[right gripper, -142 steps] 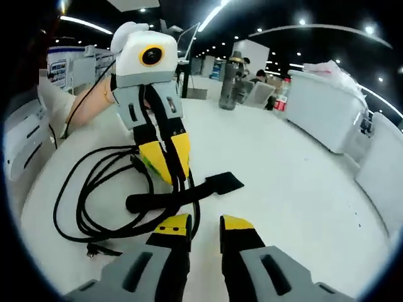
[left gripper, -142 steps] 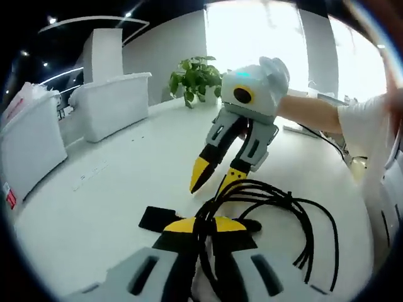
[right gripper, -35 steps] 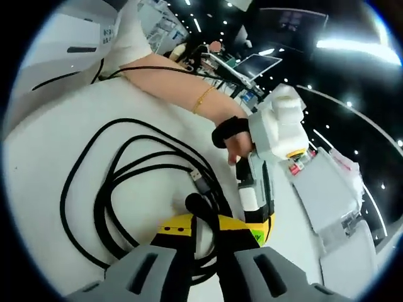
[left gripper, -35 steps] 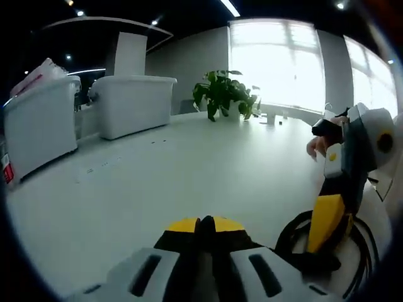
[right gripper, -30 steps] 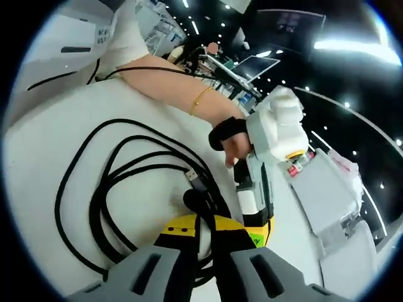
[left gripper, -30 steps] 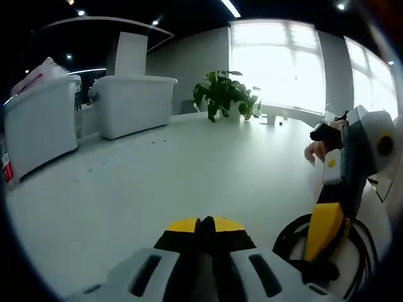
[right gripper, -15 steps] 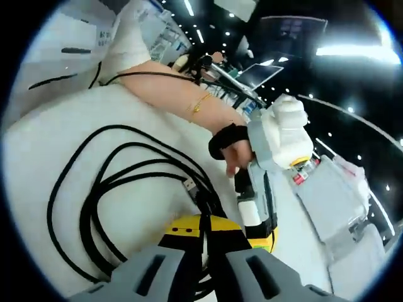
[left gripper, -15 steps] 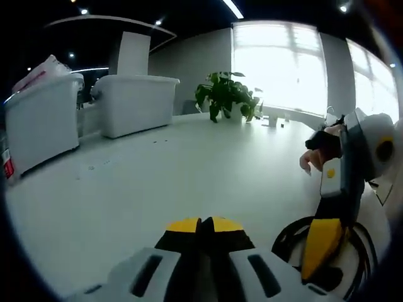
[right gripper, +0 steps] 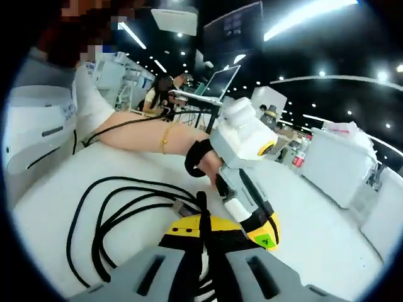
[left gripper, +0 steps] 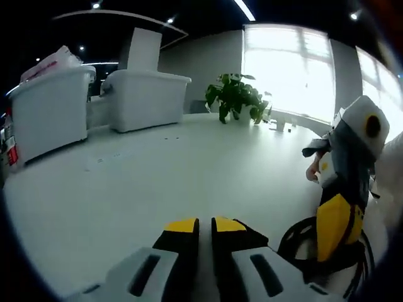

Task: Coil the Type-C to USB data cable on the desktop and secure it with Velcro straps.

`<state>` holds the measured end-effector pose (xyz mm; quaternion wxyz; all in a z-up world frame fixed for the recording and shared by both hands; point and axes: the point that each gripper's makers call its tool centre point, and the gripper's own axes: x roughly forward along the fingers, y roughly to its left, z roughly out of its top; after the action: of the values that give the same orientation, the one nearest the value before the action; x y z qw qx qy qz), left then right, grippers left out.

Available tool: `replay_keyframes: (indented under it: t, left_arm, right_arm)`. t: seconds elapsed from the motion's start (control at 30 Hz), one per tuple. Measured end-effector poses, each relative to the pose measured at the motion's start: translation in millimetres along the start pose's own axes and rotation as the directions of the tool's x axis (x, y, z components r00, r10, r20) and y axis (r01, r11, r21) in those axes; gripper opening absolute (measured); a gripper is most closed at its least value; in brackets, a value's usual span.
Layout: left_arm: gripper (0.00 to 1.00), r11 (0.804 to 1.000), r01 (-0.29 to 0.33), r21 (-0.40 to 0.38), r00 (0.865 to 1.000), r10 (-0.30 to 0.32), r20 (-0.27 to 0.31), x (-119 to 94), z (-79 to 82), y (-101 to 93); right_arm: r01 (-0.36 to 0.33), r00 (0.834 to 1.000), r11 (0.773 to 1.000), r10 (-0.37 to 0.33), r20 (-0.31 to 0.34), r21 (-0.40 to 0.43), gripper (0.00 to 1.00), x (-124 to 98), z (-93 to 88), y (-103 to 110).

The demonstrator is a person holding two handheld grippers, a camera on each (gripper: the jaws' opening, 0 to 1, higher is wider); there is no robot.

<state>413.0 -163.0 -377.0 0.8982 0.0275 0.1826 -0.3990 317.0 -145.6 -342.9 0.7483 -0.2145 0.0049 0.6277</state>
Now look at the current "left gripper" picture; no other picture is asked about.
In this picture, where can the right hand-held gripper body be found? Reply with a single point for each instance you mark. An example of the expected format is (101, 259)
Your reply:
(359, 122)

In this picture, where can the clear red label plastic bottle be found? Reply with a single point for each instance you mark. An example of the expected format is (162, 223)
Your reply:
(12, 154)

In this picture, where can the large white storage box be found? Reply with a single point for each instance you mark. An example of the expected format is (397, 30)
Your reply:
(50, 113)

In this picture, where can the low white storage box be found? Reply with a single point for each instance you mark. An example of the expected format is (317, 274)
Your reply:
(145, 100)

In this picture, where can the potted green plant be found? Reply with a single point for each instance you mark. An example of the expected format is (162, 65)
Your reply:
(233, 94)

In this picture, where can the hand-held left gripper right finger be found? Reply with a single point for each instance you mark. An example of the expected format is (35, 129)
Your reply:
(239, 267)

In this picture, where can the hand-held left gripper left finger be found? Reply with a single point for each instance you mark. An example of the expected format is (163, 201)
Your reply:
(170, 267)

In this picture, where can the bright window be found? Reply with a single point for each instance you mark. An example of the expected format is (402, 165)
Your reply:
(289, 72)

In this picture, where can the white plastic bags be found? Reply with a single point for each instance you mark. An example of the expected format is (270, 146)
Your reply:
(53, 64)

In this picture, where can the person's right hand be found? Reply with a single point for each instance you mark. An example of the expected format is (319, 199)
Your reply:
(313, 173)

